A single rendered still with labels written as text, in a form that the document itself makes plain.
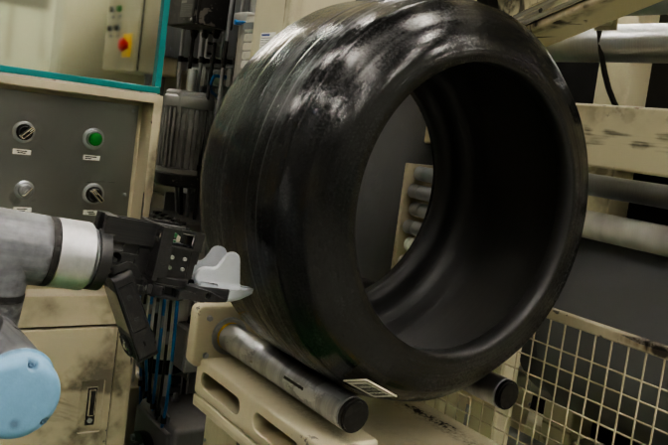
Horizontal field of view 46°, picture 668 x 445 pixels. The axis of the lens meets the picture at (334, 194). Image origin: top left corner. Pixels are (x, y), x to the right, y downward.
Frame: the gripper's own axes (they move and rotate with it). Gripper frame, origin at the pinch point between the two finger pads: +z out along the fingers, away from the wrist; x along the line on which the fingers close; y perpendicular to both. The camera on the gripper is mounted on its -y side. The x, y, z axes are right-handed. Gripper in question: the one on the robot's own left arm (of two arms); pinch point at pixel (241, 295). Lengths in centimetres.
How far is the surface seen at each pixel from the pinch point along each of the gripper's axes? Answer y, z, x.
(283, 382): -11.9, 11.7, 3.2
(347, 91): 26.9, 1.4, -10.1
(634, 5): 56, 57, -4
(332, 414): -11.8, 11.7, -8.6
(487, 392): -8.1, 39.5, -8.3
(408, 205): 16, 57, 38
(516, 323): 3.2, 37.8, -11.8
